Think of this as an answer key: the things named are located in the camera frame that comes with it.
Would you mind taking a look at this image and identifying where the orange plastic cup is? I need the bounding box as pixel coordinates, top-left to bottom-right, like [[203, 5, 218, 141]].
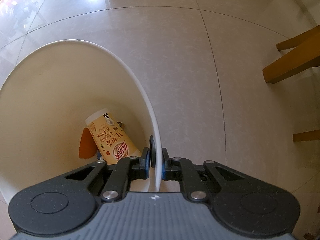
[[79, 127, 98, 159]]

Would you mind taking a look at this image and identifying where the beige milk tea cup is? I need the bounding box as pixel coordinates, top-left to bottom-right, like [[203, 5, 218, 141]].
[[86, 108, 141, 165]]

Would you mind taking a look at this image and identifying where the white plastic waste bin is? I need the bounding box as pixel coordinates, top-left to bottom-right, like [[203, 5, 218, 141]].
[[1, 40, 162, 202]]

